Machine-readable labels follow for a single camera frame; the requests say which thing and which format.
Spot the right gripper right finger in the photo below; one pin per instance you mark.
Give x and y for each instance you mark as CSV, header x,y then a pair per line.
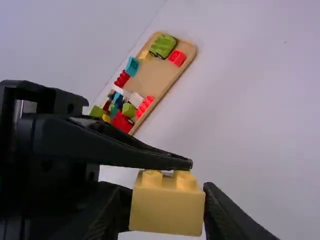
x,y
225,220

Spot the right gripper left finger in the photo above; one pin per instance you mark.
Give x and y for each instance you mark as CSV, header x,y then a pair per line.
x,y
110,212

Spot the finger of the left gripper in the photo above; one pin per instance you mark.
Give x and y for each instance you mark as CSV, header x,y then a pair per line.
x,y
100,145

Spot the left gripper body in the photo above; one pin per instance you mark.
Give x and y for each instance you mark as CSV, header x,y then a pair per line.
x,y
20,195

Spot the yellow toy car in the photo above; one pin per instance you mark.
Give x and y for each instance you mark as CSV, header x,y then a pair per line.
x,y
167,212

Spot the large red toy brick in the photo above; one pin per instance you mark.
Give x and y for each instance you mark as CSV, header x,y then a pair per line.
x,y
122,122

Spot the green toy brick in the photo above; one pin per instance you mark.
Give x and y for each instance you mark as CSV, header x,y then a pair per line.
x,y
130,110
97,111

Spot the pile of toy bricks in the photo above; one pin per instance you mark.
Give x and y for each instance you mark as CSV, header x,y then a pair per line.
x,y
113,105

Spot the white toy brick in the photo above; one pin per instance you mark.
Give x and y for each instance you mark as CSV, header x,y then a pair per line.
x,y
130,96

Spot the long red toy brick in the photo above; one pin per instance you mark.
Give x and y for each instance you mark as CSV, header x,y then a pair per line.
x,y
145,107

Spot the teal toy brick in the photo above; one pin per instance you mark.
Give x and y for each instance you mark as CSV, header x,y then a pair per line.
x,y
132,66

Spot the tan tray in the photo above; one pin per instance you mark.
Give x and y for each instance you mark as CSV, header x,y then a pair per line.
x,y
160,82

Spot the pale yellow toy brick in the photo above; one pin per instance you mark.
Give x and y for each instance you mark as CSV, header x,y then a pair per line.
x,y
144,54

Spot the small red toy brick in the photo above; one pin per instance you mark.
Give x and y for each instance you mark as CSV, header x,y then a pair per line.
x,y
177,57

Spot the green toy car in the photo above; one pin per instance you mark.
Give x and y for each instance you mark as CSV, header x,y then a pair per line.
x,y
163,46

